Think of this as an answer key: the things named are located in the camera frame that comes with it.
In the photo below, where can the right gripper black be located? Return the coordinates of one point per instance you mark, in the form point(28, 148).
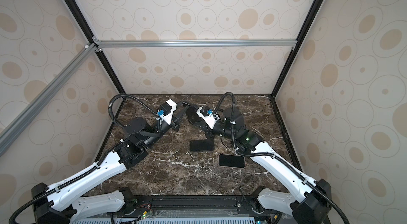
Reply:
point(206, 129)

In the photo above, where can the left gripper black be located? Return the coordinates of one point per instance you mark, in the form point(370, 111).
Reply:
point(175, 119)

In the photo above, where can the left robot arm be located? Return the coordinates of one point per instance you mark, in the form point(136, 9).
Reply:
point(64, 203)

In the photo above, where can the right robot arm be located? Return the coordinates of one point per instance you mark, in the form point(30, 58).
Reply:
point(306, 200)

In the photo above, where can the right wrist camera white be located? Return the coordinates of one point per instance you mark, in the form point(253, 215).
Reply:
point(207, 114)

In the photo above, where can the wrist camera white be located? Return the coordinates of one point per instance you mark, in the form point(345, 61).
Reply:
point(207, 114)
point(166, 110)

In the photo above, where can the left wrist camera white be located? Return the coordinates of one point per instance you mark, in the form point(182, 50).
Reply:
point(166, 110)

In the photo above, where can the horizontal aluminium rail back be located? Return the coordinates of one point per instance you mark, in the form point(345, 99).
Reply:
point(200, 43)

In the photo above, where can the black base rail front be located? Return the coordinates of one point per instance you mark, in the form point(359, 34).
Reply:
point(218, 209)

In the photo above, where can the aluminium rail left wall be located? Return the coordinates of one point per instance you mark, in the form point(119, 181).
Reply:
point(20, 123)

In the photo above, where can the black frame post left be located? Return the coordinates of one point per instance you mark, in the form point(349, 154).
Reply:
point(88, 33)

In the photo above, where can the black frame post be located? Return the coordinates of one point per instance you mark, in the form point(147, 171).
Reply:
point(309, 20)
point(88, 33)

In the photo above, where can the black frame post right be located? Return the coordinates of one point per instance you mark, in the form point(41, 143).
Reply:
point(309, 20)

